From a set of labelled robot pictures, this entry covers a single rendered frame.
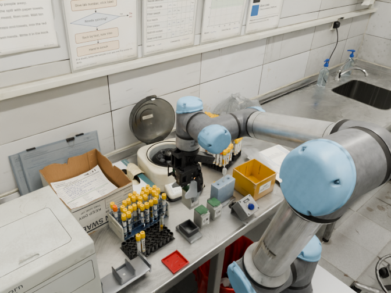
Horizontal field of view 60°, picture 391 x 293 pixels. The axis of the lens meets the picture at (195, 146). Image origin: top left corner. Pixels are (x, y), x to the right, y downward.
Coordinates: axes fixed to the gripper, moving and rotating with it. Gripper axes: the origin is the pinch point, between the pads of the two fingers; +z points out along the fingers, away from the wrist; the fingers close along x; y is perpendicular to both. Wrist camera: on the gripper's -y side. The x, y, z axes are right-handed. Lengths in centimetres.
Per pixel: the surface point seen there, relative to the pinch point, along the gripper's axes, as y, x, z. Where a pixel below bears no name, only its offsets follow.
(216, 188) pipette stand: -17.0, -4.4, 9.5
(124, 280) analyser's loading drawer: 30.2, 6.1, 14.1
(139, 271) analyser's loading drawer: 24.5, 5.5, 15.1
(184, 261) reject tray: 9.6, 9.1, 18.9
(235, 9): -74, -57, -42
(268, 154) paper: -63, -14, 18
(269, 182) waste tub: -39.8, 4.0, 12.4
